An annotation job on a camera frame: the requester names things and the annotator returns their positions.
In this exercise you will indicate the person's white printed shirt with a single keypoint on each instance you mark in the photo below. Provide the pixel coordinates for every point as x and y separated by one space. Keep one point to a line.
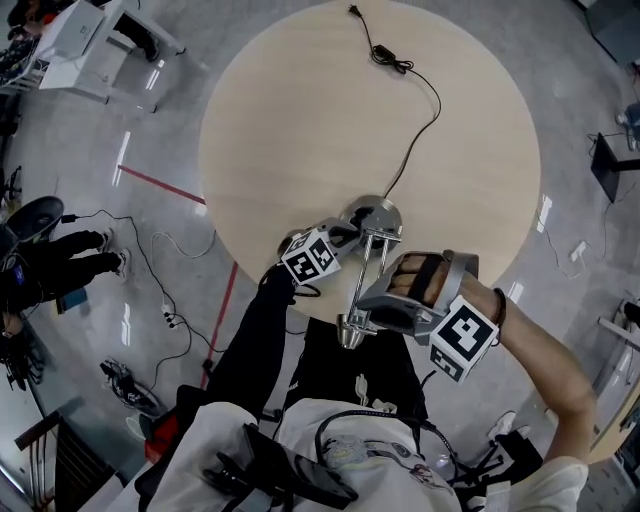
380 470

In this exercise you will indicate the person's left forearm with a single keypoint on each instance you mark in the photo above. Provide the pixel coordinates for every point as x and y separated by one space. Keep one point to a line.
255 345

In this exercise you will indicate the small white power strip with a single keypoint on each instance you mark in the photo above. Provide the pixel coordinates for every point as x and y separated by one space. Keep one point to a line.
580 250

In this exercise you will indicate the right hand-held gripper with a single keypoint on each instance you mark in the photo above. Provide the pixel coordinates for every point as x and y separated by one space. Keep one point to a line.
465 332

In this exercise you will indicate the black chest device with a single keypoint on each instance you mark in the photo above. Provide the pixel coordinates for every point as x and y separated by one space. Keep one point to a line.
295 475

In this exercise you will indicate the person's right forearm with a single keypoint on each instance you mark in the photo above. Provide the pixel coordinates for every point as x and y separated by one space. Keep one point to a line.
540 365

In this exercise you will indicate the white box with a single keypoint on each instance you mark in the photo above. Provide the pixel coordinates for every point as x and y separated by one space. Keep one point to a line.
72 27

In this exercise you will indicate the person's right hand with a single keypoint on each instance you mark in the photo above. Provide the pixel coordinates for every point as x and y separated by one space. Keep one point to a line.
405 265

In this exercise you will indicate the small white table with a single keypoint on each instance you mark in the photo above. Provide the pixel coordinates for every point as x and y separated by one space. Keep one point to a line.
95 70

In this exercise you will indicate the black equipment bundle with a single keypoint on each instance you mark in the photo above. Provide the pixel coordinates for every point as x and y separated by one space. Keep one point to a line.
127 387

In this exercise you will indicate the black round pan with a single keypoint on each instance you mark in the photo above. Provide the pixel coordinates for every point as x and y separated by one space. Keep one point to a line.
37 217

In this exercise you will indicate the silver desk lamp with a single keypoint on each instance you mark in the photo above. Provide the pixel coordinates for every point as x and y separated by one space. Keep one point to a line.
391 215

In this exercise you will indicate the person's white shoe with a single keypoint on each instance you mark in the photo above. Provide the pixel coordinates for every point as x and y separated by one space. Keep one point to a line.
507 425

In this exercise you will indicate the black wrist band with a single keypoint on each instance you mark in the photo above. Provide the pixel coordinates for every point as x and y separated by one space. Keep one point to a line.
500 312

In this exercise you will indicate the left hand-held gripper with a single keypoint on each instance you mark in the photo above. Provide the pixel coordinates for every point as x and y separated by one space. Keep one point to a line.
310 255

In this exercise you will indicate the red floor tape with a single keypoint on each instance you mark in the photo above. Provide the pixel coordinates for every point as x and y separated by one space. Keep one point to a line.
222 310

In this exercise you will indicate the person's black trousers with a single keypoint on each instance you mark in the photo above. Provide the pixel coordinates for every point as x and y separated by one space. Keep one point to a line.
340 370

